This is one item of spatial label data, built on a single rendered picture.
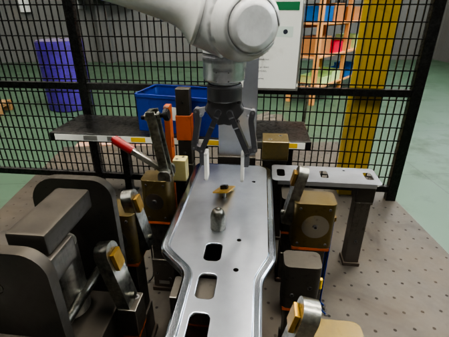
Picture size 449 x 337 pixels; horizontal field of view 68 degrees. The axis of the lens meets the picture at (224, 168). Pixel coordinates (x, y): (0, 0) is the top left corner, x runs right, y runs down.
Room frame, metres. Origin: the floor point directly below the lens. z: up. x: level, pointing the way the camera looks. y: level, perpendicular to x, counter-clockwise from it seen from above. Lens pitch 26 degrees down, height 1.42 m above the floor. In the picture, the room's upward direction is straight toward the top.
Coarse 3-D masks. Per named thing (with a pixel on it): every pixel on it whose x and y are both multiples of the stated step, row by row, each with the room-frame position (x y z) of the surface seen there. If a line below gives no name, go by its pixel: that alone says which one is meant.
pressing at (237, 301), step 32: (192, 192) 0.73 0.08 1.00; (256, 192) 0.73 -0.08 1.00; (192, 224) 0.59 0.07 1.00; (256, 224) 0.59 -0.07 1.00; (192, 256) 0.49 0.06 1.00; (224, 256) 0.49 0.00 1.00; (256, 256) 0.49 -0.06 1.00; (192, 288) 0.41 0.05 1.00; (224, 288) 0.41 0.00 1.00; (256, 288) 0.41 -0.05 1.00; (224, 320) 0.35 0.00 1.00; (256, 320) 0.35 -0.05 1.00
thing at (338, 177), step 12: (276, 168) 0.87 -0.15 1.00; (288, 168) 0.87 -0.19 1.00; (312, 168) 0.87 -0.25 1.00; (324, 168) 0.87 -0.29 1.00; (336, 168) 0.87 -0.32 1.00; (348, 168) 0.87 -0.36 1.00; (360, 168) 0.87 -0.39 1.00; (276, 180) 0.80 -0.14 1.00; (288, 180) 0.80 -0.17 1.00; (312, 180) 0.80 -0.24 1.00; (324, 180) 0.80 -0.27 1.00; (336, 180) 0.80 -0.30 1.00; (348, 180) 0.80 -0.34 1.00; (360, 180) 0.80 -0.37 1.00; (372, 180) 0.80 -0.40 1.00
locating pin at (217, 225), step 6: (216, 210) 0.57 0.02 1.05; (222, 210) 0.58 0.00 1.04; (210, 216) 0.58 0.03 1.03; (216, 216) 0.57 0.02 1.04; (222, 216) 0.57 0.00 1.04; (210, 222) 0.57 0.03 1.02; (216, 222) 0.56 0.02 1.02; (222, 222) 0.57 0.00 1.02; (210, 228) 0.58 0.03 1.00; (216, 228) 0.56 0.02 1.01; (222, 228) 0.57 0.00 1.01
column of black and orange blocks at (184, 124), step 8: (176, 88) 1.01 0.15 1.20; (184, 88) 1.01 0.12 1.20; (176, 96) 1.01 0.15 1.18; (184, 96) 1.01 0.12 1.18; (176, 104) 1.01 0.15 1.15; (184, 104) 1.01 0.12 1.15; (176, 112) 1.01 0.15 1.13; (184, 112) 1.01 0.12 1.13; (176, 120) 1.01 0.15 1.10; (184, 120) 1.00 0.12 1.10; (192, 120) 1.03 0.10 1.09; (176, 128) 1.01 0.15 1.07; (184, 128) 1.00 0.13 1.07; (192, 128) 1.02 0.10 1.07; (176, 136) 1.01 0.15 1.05; (184, 136) 1.00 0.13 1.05; (184, 144) 1.01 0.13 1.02; (184, 152) 1.00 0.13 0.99; (192, 152) 1.02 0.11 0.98; (192, 160) 1.01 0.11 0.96; (192, 168) 1.00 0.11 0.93
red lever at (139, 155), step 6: (114, 138) 0.72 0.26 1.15; (120, 138) 0.73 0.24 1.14; (114, 144) 0.72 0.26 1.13; (120, 144) 0.72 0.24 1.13; (126, 144) 0.72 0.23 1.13; (126, 150) 0.72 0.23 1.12; (132, 150) 0.72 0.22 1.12; (138, 150) 0.73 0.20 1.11; (138, 156) 0.72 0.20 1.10; (144, 156) 0.72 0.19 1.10; (150, 162) 0.72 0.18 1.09; (156, 162) 0.72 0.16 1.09; (156, 168) 0.71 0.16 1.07
